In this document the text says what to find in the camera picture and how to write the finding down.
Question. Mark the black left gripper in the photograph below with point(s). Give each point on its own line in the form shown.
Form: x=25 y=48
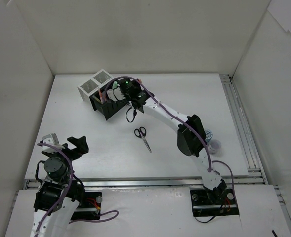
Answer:
x=71 y=148

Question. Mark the aluminium front rail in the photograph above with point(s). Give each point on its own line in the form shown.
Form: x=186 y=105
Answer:
x=255 y=178

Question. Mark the green highlighter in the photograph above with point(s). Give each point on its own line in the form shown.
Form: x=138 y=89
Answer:
x=114 y=85

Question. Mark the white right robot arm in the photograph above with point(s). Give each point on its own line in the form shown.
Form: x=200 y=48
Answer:
x=191 y=137

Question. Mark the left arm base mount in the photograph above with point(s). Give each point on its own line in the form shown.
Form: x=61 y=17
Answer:
x=89 y=208

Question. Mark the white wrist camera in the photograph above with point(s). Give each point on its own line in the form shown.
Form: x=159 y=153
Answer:
x=53 y=142
x=113 y=95

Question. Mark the white mesh double container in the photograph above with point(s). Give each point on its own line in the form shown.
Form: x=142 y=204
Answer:
x=93 y=84

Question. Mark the aluminium side rail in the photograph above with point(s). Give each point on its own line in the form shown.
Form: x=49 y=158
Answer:
x=242 y=128

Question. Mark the red-orange gel pen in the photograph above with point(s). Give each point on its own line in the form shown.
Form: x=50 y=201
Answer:
x=101 y=96

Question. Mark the clear jar of rubber bands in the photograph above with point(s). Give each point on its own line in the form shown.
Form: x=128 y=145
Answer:
x=214 y=146

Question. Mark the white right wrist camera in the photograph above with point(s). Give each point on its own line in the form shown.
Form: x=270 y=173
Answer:
x=113 y=95

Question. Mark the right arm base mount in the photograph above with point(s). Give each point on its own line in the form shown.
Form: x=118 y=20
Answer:
x=203 y=207

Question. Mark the black mesh double container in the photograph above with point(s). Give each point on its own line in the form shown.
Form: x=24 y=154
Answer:
x=109 y=107

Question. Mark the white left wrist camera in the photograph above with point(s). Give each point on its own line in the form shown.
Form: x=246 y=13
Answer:
x=53 y=142

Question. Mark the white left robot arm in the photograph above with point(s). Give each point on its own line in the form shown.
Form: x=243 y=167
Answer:
x=60 y=193

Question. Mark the black handled scissors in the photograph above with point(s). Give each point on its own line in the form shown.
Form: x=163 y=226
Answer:
x=141 y=133

